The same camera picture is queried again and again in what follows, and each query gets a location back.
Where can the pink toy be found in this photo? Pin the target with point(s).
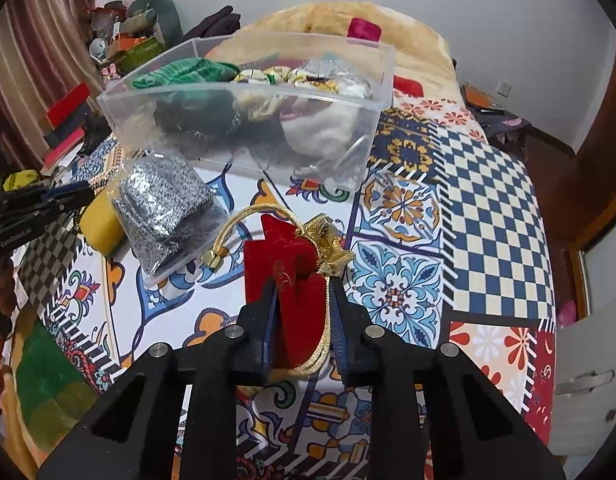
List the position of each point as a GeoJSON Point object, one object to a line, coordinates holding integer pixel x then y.
{"type": "Point", "coordinates": [567, 314]}

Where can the black cloth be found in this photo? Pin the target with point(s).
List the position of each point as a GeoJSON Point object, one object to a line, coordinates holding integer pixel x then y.
{"type": "Point", "coordinates": [215, 22]}

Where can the green cloth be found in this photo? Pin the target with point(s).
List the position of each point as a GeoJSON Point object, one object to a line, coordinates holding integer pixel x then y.
{"type": "Point", "coordinates": [50, 385]}

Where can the silver glitter pouch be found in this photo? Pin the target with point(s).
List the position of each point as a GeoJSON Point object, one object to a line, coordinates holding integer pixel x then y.
{"type": "Point", "coordinates": [322, 67]}

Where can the silver sequin pouch in bag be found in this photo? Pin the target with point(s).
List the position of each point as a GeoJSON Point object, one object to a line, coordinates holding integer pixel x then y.
{"type": "Point", "coordinates": [162, 210]}

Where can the white wall socket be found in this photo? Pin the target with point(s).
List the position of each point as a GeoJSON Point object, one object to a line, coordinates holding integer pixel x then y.
{"type": "Point", "coordinates": [504, 89]}

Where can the magenta cushion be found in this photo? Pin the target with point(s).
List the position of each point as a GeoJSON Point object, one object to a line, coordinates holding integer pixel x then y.
{"type": "Point", "coordinates": [365, 30]}

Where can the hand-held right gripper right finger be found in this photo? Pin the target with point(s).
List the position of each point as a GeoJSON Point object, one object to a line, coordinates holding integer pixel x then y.
{"type": "Point", "coordinates": [337, 320]}

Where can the yellow-green pouch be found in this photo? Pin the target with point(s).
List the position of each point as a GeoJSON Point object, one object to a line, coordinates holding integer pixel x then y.
{"type": "Point", "coordinates": [20, 181]}

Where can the green knitted pouch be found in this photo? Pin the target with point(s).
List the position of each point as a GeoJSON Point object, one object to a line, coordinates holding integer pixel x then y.
{"type": "Point", "coordinates": [187, 72]}

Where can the patterned patchwork bedsheet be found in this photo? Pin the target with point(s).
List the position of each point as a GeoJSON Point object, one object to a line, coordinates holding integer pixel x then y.
{"type": "Point", "coordinates": [463, 210]}

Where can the striped curtain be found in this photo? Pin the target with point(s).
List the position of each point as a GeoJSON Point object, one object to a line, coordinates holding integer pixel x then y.
{"type": "Point", "coordinates": [32, 50]}

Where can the beige plush blanket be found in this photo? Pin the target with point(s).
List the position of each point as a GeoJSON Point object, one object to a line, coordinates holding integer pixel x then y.
{"type": "Point", "coordinates": [308, 17]}

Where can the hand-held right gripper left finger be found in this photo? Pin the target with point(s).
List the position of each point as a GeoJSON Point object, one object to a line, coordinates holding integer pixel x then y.
{"type": "Point", "coordinates": [272, 310]}

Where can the dark wooden nightstand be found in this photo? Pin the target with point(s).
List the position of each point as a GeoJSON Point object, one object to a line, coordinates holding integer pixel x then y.
{"type": "Point", "coordinates": [498, 115]}

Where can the white satin pouch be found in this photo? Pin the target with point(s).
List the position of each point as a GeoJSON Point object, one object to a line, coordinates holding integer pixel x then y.
{"type": "Point", "coordinates": [323, 130]}

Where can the yellow pouch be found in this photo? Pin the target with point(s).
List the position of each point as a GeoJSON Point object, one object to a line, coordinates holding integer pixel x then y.
{"type": "Point", "coordinates": [100, 222]}

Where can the gold and white patterned pouch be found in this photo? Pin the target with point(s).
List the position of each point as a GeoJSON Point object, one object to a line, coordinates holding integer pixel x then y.
{"type": "Point", "coordinates": [268, 76]}

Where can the white cabinet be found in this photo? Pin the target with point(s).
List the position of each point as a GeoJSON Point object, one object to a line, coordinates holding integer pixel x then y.
{"type": "Point", "coordinates": [588, 375]}

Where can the red box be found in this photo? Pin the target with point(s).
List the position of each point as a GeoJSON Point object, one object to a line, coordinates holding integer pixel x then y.
{"type": "Point", "coordinates": [67, 105]}

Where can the clear plastic storage box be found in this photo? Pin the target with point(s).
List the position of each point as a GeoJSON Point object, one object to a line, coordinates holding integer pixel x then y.
{"type": "Point", "coordinates": [248, 110]}

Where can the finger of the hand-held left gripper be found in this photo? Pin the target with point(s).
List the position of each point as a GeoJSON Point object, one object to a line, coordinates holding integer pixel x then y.
{"type": "Point", "coordinates": [70, 197]}

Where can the dark green pouch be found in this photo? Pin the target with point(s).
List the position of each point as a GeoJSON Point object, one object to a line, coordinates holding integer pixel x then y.
{"type": "Point", "coordinates": [197, 110]}

